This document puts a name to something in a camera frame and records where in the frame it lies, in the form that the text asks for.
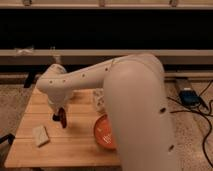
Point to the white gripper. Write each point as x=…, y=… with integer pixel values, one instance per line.
x=55, y=106

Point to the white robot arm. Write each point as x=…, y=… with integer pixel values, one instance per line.
x=135, y=102

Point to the orange ceramic bowl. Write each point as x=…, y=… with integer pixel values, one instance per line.
x=103, y=134

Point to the black rectangular phone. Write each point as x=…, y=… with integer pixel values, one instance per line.
x=56, y=117

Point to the black table leg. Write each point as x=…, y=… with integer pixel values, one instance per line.
x=30, y=79

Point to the beige sponge block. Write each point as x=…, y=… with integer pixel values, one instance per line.
x=40, y=135

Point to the small white bottle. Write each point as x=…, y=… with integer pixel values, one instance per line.
x=98, y=100

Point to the wooden board table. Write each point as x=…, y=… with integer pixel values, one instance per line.
x=71, y=147

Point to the black object at left edge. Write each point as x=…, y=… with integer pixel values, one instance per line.
x=9, y=138

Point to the blue power adapter box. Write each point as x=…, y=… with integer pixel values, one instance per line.
x=189, y=97

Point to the grey horizontal rail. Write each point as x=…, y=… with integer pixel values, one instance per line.
x=83, y=56

